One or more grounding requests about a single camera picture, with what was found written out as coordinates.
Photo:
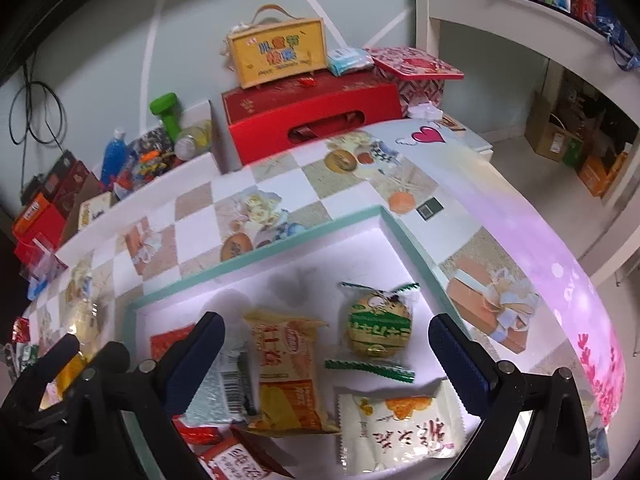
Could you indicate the green bottle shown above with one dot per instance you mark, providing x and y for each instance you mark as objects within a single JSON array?
[{"x": 167, "y": 107}]

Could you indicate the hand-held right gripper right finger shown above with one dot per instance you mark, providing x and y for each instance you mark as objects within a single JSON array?
[{"x": 457, "y": 360}]

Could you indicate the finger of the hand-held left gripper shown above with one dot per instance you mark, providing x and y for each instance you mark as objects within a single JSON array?
[{"x": 50, "y": 365}]

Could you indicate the long orange box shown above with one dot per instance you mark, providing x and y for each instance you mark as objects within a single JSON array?
[{"x": 27, "y": 215}]

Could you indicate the cream card box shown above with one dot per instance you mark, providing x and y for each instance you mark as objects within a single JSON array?
[{"x": 95, "y": 210}]

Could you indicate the red patterned box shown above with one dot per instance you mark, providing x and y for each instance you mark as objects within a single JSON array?
[{"x": 415, "y": 67}]

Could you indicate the round bread in clear wrapper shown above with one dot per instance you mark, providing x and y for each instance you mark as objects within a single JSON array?
[{"x": 82, "y": 320}]

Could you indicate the white desk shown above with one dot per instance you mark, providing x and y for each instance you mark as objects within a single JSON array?
[{"x": 480, "y": 5}]

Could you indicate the clear plastic box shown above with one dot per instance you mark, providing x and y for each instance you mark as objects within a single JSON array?
[{"x": 42, "y": 260}]

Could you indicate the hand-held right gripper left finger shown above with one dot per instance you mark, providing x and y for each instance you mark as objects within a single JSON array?
[{"x": 192, "y": 365}]

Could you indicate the green and white box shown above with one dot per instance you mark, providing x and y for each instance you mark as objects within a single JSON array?
[{"x": 27, "y": 356}]

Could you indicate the brown cardboard carton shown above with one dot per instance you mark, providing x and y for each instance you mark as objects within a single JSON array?
[{"x": 550, "y": 135}]

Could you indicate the cream white snack packet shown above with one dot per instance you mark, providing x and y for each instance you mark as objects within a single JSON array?
[{"x": 400, "y": 435}]

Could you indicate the light blue packet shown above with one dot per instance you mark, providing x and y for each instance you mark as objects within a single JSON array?
[{"x": 350, "y": 62}]

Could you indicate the blue bottle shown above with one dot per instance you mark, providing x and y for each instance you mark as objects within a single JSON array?
[{"x": 112, "y": 157}]

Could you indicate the round cookie packet green trim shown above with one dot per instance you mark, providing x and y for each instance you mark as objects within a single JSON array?
[{"x": 380, "y": 330}]

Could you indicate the black and green card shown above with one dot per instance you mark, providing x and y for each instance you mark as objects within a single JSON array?
[{"x": 430, "y": 209}]

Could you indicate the yellow snack packet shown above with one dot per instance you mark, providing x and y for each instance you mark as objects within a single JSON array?
[{"x": 72, "y": 377}]

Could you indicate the black device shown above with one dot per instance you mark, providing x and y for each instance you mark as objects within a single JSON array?
[{"x": 32, "y": 183}]

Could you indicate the orange bread packet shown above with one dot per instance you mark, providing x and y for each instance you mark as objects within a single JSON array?
[{"x": 287, "y": 375}]

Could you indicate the dark brown patterned box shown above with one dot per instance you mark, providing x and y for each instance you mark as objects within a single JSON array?
[{"x": 65, "y": 180}]

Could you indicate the pile of colourful toys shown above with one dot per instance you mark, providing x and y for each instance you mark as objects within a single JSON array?
[{"x": 150, "y": 155}]

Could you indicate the red packet with gold label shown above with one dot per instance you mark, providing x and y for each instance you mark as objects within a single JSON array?
[{"x": 170, "y": 342}]

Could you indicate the plain red gift box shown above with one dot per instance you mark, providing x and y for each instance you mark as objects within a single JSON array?
[{"x": 42, "y": 232}]

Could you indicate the teal box tray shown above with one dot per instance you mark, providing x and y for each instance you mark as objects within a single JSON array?
[{"x": 325, "y": 270}]

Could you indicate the clear bottle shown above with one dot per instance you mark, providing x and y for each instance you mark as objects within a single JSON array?
[{"x": 190, "y": 144}]

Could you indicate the small red peanut packet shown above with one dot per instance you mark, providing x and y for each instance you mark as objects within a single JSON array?
[{"x": 20, "y": 332}]

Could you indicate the small orange carton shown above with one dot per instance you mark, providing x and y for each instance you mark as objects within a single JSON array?
[{"x": 600, "y": 175}]

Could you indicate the teal striped snack packet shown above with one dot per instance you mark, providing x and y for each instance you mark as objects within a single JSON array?
[{"x": 222, "y": 395}]

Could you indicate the cardboard box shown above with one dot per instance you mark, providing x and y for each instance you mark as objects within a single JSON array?
[{"x": 80, "y": 200}]

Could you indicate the red and white snack packet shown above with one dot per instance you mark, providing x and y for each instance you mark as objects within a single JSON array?
[{"x": 235, "y": 462}]

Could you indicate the white bow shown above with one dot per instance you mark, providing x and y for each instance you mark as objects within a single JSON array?
[{"x": 425, "y": 110}]

